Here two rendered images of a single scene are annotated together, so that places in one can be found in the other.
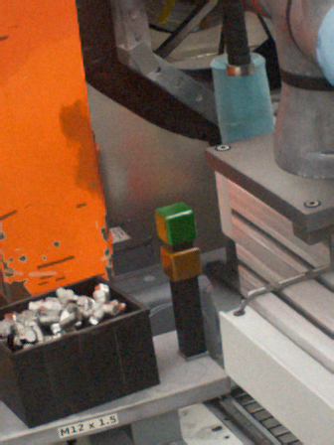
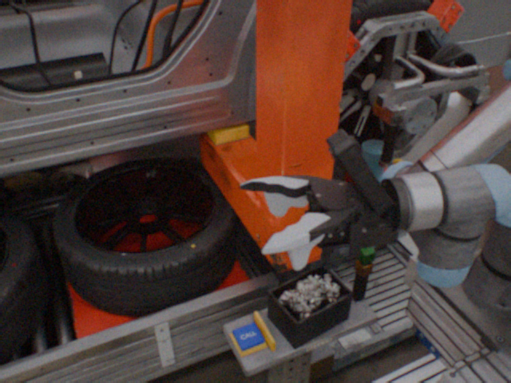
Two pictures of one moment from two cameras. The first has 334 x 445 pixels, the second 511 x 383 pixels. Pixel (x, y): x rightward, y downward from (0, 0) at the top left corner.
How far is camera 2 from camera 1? 74 cm
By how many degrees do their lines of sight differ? 17
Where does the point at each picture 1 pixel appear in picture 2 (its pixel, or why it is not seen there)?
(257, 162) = (455, 292)
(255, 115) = (378, 173)
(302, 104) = (496, 283)
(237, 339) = not seen: outside the picture
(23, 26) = (310, 159)
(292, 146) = (483, 298)
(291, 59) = (500, 264)
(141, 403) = (342, 332)
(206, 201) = not seen: hidden behind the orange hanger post
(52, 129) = not seen: hidden behind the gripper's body
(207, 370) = (366, 312)
